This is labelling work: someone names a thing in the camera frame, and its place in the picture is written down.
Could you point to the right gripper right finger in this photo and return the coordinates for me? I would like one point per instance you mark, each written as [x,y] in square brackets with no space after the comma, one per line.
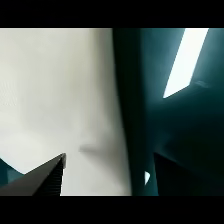
[180,180]

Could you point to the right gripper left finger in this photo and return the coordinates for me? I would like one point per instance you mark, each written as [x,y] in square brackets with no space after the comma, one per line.
[43,180]

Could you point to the cream shirt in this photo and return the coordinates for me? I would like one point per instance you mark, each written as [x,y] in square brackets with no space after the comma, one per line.
[56,100]

